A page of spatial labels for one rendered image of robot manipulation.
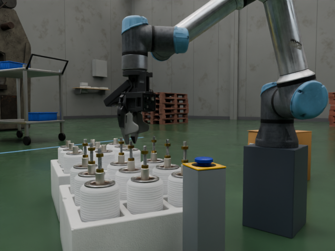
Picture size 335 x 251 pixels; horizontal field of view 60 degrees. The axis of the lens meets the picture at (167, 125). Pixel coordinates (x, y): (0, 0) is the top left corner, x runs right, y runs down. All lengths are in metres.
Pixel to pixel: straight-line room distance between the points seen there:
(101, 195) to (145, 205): 0.12
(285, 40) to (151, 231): 0.67
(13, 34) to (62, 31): 6.57
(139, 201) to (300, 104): 0.55
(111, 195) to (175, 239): 0.20
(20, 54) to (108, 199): 6.05
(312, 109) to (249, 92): 10.53
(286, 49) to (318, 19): 10.17
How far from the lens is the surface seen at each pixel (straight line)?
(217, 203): 0.64
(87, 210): 0.73
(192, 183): 0.63
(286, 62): 0.98
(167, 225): 0.76
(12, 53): 6.57
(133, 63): 0.83
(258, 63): 11.45
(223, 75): 12.02
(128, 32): 0.86
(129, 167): 0.88
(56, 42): 12.85
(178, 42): 0.87
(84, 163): 0.97
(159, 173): 0.89
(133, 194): 0.76
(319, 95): 0.99
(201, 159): 0.63
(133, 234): 0.73
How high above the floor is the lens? 0.44
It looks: 3 degrees down
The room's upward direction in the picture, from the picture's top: straight up
